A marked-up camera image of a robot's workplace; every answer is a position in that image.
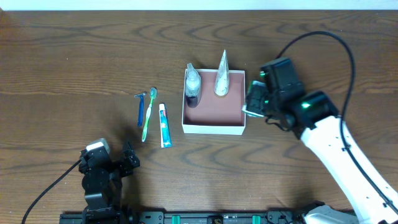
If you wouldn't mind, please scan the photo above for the blue disposable razor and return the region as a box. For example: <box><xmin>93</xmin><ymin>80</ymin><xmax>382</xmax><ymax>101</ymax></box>
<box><xmin>134</xmin><ymin>91</ymin><xmax>147</xmax><ymax>127</ymax></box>

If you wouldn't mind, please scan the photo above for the teal white toothpaste tube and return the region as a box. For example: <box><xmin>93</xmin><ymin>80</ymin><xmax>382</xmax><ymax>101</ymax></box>
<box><xmin>159</xmin><ymin>103</ymin><xmax>172</xmax><ymax>148</ymax></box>

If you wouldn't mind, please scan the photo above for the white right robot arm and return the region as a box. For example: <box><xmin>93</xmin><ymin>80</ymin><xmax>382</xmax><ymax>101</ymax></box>
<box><xmin>243</xmin><ymin>81</ymin><xmax>397</xmax><ymax>223</ymax></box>

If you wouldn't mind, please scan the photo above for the clear spray bottle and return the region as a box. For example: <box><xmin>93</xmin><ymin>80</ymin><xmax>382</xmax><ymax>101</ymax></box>
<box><xmin>185</xmin><ymin>63</ymin><xmax>201</xmax><ymax>108</ymax></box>

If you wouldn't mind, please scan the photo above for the white box with pink interior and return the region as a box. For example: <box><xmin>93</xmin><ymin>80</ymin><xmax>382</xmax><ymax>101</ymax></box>
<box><xmin>182</xmin><ymin>69</ymin><xmax>246</xmax><ymax>136</ymax></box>

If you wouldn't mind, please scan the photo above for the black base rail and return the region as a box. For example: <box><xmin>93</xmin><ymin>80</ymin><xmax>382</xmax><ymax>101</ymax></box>
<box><xmin>59</xmin><ymin>210</ymin><xmax>359</xmax><ymax>224</ymax></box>

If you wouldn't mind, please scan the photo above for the white cosmetic tube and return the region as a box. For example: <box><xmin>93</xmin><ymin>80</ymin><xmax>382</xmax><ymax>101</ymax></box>
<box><xmin>214</xmin><ymin>50</ymin><xmax>229</xmax><ymax>97</ymax></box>

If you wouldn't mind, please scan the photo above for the green white soap box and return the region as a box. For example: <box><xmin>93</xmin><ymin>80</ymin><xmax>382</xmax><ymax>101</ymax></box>
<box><xmin>242</xmin><ymin>80</ymin><xmax>267</xmax><ymax>117</ymax></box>

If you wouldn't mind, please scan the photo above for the green white toothbrush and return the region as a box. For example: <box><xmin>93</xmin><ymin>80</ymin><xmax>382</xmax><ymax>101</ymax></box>
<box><xmin>142</xmin><ymin>87</ymin><xmax>157</xmax><ymax>142</ymax></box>

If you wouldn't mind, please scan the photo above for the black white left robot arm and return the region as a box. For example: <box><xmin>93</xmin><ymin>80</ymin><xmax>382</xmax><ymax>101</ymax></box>
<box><xmin>79</xmin><ymin>138</ymin><xmax>140</xmax><ymax>223</ymax></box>

